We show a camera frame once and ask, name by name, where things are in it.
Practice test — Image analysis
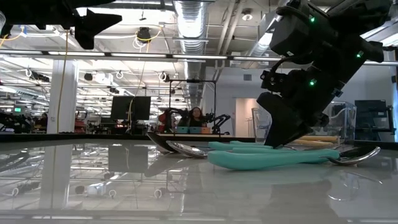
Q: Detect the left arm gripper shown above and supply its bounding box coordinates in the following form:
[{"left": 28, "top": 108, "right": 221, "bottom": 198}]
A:
[{"left": 18, "top": 0, "right": 123, "bottom": 50}]

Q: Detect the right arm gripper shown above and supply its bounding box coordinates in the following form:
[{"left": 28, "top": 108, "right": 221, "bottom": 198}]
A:
[{"left": 257, "top": 62, "right": 346, "bottom": 149}]

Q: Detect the mint green handled silver spoon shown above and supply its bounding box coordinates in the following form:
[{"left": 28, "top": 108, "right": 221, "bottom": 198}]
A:
[
  {"left": 229, "top": 140, "right": 274, "bottom": 146},
  {"left": 165, "top": 140, "right": 312, "bottom": 159},
  {"left": 207, "top": 145, "right": 381, "bottom": 171},
  {"left": 207, "top": 141, "right": 274, "bottom": 151}
]

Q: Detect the orange handled silver spoon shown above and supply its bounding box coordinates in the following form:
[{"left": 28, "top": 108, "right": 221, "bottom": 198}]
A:
[
  {"left": 300, "top": 134, "right": 340, "bottom": 144},
  {"left": 292, "top": 139, "right": 336, "bottom": 148}
]

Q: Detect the clear plastic container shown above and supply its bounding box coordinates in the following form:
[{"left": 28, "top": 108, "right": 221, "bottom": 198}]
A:
[{"left": 251, "top": 100, "right": 358, "bottom": 144}]

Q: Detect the blue handled black spoon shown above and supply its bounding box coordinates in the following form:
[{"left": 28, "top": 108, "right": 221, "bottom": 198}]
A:
[{"left": 147, "top": 131, "right": 178, "bottom": 154}]

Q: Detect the black ceiling device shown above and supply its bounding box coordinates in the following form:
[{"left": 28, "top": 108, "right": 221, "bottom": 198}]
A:
[{"left": 136, "top": 27, "right": 152, "bottom": 43}]

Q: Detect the white structural column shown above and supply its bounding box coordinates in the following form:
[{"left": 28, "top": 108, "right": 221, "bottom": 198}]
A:
[{"left": 46, "top": 59, "right": 79, "bottom": 134}]

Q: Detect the black cabinet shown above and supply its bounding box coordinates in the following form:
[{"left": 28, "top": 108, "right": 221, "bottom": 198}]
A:
[{"left": 354, "top": 99, "right": 395, "bottom": 141}]

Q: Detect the black computer monitor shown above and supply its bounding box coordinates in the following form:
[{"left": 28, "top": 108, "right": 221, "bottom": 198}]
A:
[{"left": 111, "top": 95, "right": 152, "bottom": 121}]

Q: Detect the LED light bar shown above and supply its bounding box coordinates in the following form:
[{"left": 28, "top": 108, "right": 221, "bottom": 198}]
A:
[{"left": 0, "top": 49, "right": 398, "bottom": 67}]

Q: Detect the red equipment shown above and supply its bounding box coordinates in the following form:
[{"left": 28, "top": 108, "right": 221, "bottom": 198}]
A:
[{"left": 74, "top": 110, "right": 88, "bottom": 134}]

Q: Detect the silver spiral air duct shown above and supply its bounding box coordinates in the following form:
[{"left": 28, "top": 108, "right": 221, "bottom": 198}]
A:
[
  {"left": 242, "top": 0, "right": 312, "bottom": 65},
  {"left": 173, "top": 0, "right": 210, "bottom": 108}
]

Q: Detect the black rig frame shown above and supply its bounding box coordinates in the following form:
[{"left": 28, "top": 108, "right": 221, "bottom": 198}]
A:
[{"left": 169, "top": 78, "right": 218, "bottom": 125}]

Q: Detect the black table frame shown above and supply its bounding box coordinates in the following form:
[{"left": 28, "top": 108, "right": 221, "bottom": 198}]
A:
[{"left": 0, "top": 133, "right": 398, "bottom": 150}]

